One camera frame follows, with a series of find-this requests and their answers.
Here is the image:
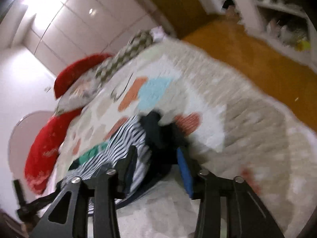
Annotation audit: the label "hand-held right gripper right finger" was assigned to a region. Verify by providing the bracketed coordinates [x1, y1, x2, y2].
[176, 146, 286, 238]

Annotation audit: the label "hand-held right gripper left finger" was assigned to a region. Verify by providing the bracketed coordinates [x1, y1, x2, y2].
[30, 145, 138, 238]

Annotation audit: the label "black white striped garment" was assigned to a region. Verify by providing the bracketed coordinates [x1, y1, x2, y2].
[61, 115, 153, 216]

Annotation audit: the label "dark pants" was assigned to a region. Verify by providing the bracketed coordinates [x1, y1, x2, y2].
[116, 111, 199, 205]

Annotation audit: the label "green cloth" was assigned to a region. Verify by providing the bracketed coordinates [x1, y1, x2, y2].
[78, 142, 109, 164]

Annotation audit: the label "patterned bed blanket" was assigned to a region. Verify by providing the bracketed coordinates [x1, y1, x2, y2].
[56, 40, 317, 238]

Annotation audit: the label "large red pillow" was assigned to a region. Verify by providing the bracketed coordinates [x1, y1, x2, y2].
[24, 108, 83, 195]

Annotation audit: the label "floral pillow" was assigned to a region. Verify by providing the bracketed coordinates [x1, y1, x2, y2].
[55, 74, 105, 115]

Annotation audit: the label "small red pillow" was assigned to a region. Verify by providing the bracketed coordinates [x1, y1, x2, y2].
[54, 53, 115, 99]

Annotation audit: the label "checkered pillow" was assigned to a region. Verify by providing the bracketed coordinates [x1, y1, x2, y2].
[95, 30, 155, 85]

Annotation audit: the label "black tripod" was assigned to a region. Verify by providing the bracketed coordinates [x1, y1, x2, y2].
[12, 178, 60, 226]

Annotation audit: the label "white cloth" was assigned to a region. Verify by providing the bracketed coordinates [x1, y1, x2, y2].
[151, 26, 165, 41]

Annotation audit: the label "white wardrobe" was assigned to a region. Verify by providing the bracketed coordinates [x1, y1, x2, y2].
[0, 0, 175, 76]

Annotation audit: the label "yellow object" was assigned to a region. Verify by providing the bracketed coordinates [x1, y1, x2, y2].
[296, 41, 311, 52]

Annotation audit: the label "white shelf unit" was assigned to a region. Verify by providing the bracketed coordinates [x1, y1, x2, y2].
[186, 0, 317, 73]

